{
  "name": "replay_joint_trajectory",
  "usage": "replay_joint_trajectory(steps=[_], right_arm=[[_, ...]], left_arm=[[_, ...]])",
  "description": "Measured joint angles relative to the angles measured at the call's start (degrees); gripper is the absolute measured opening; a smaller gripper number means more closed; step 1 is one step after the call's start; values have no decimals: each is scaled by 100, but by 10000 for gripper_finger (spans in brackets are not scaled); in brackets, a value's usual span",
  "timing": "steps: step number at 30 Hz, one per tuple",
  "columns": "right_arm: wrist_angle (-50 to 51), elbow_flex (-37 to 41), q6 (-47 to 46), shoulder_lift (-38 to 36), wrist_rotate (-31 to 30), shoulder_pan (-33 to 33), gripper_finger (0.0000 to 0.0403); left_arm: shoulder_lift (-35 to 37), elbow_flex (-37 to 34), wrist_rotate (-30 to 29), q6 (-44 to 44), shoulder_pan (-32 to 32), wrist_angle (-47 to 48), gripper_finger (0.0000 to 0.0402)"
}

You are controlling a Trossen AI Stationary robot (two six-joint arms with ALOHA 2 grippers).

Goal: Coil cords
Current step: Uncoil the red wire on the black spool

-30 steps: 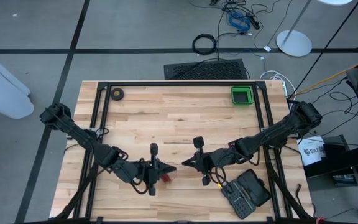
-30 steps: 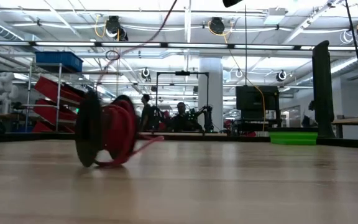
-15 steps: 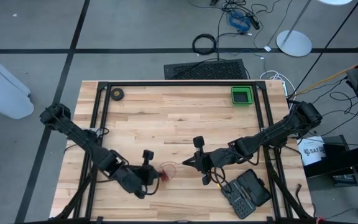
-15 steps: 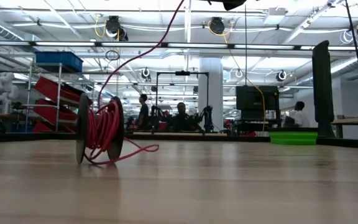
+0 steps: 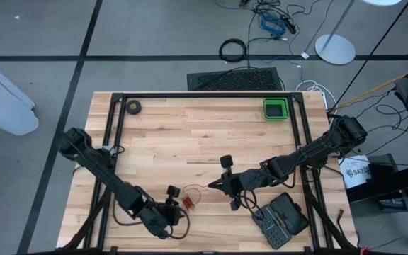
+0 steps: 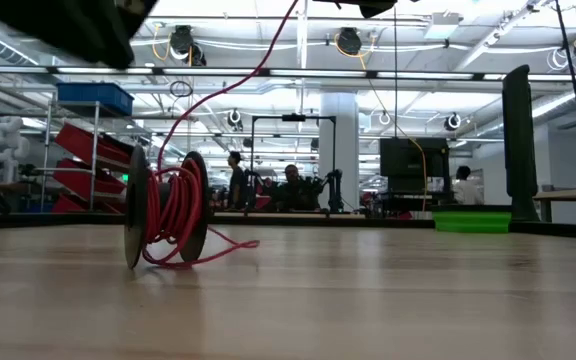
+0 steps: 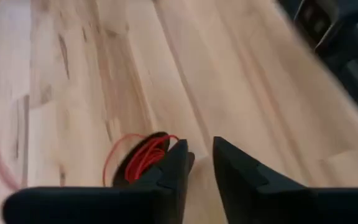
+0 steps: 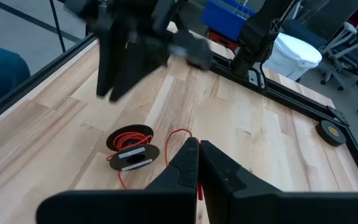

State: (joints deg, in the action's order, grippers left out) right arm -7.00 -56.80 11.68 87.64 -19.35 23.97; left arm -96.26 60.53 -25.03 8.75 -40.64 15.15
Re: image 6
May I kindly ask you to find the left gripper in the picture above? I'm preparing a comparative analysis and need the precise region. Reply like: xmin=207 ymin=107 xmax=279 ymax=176
xmin=0 ymin=0 xmax=159 ymax=70

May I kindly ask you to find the black cord spool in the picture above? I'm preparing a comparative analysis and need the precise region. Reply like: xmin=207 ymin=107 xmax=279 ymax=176
xmin=123 ymin=144 xmax=210 ymax=270

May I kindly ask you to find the red cord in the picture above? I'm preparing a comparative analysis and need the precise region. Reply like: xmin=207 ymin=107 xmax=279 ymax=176
xmin=140 ymin=0 xmax=301 ymax=269

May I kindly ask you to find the thin black vertical pole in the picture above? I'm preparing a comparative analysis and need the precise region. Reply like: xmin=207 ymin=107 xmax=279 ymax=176
xmin=393 ymin=7 xmax=399 ymax=139

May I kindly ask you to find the blue plastic bin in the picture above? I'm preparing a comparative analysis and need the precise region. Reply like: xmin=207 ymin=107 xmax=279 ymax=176
xmin=56 ymin=82 xmax=135 ymax=117

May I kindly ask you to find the long ceiling light bar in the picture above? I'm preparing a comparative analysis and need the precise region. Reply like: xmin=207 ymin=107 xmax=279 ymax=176
xmin=0 ymin=64 xmax=576 ymax=84

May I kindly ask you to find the metal shelf rack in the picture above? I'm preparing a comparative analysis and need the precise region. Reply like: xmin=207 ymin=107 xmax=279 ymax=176
xmin=37 ymin=99 xmax=154 ymax=214

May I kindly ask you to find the red shelf bin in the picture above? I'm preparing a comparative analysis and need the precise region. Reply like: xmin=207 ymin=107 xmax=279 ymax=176
xmin=50 ymin=193 xmax=129 ymax=215
xmin=51 ymin=158 xmax=128 ymax=196
xmin=55 ymin=122 xmax=137 ymax=174

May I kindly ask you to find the white building column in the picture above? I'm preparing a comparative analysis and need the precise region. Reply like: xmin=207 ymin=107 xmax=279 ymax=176
xmin=319 ymin=92 xmax=360 ymax=211

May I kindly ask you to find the black monitor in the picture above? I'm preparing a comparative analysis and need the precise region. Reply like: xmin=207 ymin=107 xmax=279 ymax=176
xmin=379 ymin=137 xmax=452 ymax=194

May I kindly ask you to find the person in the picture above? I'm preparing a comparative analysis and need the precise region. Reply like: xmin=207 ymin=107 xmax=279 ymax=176
xmin=226 ymin=150 xmax=249 ymax=211
xmin=270 ymin=163 xmax=322 ymax=211
xmin=451 ymin=165 xmax=484 ymax=206

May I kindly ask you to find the green collapsible container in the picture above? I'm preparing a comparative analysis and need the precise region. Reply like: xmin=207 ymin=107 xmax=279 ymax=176
xmin=432 ymin=210 xmax=513 ymax=234

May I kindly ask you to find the wooden side table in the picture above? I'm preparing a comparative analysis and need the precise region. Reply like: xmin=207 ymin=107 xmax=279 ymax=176
xmin=532 ymin=187 xmax=576 ymax=224

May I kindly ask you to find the black hanging cable loop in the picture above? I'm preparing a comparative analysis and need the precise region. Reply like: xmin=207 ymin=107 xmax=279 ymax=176
xmin=169 ymin=79 xmax=194 ymax=99

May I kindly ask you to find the black gantry frame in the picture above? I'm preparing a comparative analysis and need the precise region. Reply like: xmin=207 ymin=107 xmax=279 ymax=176
xmin=250 ymin=113 xmax=338 ymax=211

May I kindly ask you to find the yellow hanging cable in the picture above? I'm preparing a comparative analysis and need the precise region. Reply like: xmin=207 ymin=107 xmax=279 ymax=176
xmin=334 ymin=33 xmax=428 ymax=211

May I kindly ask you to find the black table edge rail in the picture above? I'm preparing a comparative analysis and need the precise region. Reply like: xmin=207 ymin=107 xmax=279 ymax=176
xmin=0 ymin=212 xmax=576 ymax=241

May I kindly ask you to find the black upright frame post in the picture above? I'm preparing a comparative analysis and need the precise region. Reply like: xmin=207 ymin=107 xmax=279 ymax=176
xmin=501 ymin=64 xmax=541 ymax=224

